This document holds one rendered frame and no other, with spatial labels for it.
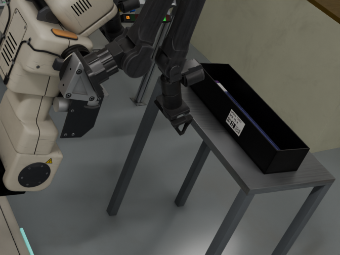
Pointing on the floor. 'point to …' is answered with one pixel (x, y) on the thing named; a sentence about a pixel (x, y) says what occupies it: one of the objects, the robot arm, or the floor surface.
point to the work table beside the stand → (303, 215)
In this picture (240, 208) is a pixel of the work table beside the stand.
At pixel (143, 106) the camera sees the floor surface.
